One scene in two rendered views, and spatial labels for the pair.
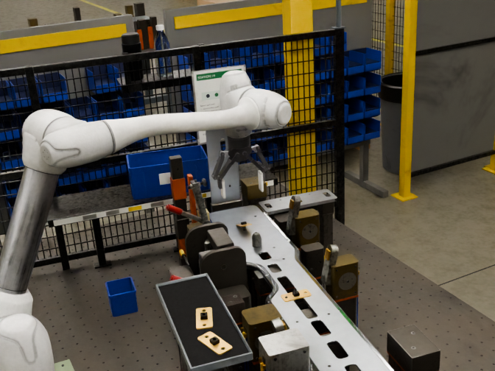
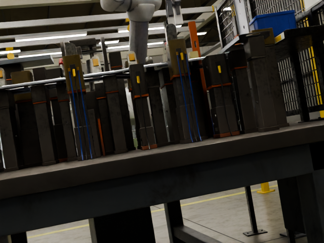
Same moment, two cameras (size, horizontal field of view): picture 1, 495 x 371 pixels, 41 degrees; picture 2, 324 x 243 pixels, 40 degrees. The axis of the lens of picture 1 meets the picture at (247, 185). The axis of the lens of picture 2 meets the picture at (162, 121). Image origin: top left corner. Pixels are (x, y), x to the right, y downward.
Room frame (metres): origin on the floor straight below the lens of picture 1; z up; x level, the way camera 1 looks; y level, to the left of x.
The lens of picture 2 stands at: (2.27, -1.69, 0.73)
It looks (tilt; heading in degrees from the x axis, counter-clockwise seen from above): 2 degrees up; 99
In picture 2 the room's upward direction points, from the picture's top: 9 degrees counter-clockwise
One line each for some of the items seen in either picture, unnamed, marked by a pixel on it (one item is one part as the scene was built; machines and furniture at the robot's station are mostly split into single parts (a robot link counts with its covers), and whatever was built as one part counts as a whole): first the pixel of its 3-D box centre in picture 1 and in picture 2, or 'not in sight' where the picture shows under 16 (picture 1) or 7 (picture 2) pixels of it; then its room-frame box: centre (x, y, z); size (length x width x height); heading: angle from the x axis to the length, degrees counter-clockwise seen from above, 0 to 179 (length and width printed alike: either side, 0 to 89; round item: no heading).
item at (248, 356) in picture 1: (199, 318); (10, 64); (1.34, 0.13, 1.16); 0.37 x 0.14 x 0.02; 17
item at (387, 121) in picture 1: (409, 124); not in sight; (5.06, -1.31, 0.36); 0.50 x 0.50 x 0.73
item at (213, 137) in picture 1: (222, 160); (240, 12); (2.36, 0.09, 1.17); 0.12 x 0.01 x 0.34; 107
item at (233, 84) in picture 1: (238, 95); not in sight; (2.09, 0.01, 1.49); 0.13 x 0.11 x 0.16; 38
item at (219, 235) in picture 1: (219, 310); (91, 98); (1.69, 0.11, 0.94); 0.18 x 0.13 x 0.49; 17
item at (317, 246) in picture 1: (317, 284); (142, 107); (1.97, -0.22, 0.84); 0.10 x 0.05 x 0.29; 107
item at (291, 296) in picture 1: (295, 294); not in sight; (1.66, -0.12, 1.01); 0.08 x 0.04 x 0.01; 108
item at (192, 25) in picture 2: (196, 239); (200, 79); (2.15, 0.20, 0.95); 0.03 x 0.01 x 0.50; 17
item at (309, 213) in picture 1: (309, 256); (183, 92); (2.11, -0.21, 0.87); 0.12 x 0.07 x 0.35; 107
